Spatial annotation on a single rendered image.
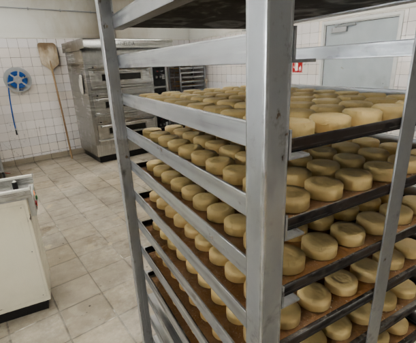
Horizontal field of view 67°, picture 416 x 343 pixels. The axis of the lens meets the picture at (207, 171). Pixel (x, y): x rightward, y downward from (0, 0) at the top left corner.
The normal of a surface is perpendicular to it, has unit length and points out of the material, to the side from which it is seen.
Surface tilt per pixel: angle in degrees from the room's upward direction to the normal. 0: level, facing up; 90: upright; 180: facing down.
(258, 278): 90
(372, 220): 0
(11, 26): 90
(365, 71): 90
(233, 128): 90
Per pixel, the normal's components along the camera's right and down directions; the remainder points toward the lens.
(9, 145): 0.61, 0.23
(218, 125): -0.87, 0.19
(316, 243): -0.04, -0.94
